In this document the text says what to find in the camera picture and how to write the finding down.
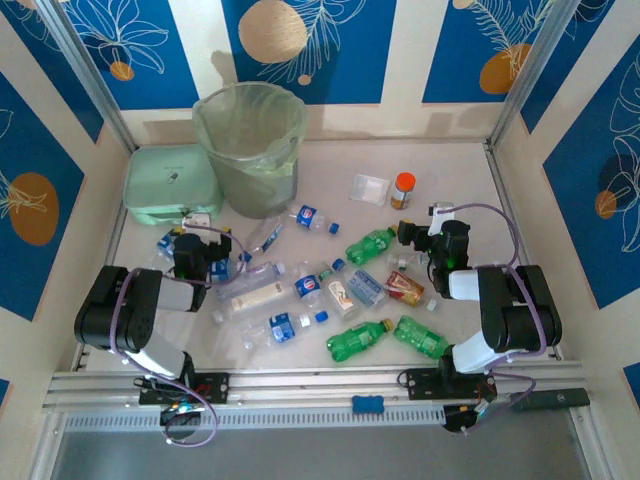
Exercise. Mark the crushed clear bottle blue label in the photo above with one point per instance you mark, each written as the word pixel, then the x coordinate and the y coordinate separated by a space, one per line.
pixel 267 235

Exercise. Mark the green plastic bottle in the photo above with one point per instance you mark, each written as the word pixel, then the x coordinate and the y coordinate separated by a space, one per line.
pixel 370 246
pixel 420 337

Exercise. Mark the red gold drink carton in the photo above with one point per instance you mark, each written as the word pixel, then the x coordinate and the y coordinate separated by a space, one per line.
pixel 405 289

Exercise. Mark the clear bottle white cap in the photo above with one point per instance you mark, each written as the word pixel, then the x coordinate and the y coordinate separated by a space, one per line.
pixel 265 272

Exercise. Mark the clear bottle cream label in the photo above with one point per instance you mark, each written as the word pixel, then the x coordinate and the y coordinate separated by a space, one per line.
pixel 255 296

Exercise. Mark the clear bottle pale blue label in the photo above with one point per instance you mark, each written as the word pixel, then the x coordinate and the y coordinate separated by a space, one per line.
pixel 365 287

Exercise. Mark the clear Pepsi bottle blue cap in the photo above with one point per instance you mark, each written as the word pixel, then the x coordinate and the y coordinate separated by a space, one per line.
pixel 306 285
pixel 307 216

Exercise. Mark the clear bottle green cap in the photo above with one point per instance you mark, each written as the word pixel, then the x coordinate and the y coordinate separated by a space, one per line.
pixel 342 300

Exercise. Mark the green bottle yellow cap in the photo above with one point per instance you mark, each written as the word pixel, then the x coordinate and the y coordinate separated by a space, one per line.
pixel 355 342

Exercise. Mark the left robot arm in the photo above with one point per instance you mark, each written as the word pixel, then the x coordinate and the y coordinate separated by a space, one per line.
pixel 150 360

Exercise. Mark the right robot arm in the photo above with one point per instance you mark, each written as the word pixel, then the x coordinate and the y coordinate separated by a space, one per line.
pixel 480 352

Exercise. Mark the grey plastic waste bin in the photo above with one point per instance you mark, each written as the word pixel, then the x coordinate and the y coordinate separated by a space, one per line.
pixel 250 197

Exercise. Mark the green plastic bin liner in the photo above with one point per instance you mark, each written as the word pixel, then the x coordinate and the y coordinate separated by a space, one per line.
pixel 250 120

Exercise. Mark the orange-lid pill bottle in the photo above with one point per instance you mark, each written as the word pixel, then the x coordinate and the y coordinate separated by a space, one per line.
pixel 402 195

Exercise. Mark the clear plastic packet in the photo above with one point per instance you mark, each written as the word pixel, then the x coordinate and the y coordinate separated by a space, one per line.
pixel 367 189

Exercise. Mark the mint green zip pouch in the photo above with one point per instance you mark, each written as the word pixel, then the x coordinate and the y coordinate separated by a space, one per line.
pixel 165 175

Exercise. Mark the small circuit board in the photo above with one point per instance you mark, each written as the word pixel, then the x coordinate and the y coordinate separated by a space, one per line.
pixel 467 414
pixel 177 411

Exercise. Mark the black flat bar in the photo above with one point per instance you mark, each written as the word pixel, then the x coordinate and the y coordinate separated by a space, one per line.
pixel 550 399

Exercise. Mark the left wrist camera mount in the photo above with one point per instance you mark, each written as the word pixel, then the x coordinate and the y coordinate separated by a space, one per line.
pixel 200 220

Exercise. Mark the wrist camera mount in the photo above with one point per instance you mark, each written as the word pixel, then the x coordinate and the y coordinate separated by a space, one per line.
pixel 442 212
pixel 200 220

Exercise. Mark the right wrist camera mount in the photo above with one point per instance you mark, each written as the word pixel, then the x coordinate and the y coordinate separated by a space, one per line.
pixel 442 212

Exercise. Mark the aluminium side rail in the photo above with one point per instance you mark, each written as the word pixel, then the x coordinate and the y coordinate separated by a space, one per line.
pixel 116 235
pixel 497 175

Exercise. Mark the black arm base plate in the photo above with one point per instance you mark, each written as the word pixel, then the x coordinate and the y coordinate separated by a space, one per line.
pixel 217 387
pixel 417 385

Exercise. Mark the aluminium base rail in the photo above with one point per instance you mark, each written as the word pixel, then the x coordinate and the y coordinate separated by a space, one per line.
pixel 310 382

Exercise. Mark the aluminium frame post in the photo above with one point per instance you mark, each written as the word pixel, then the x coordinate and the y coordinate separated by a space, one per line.
pixel 530 70
pixel 87 70

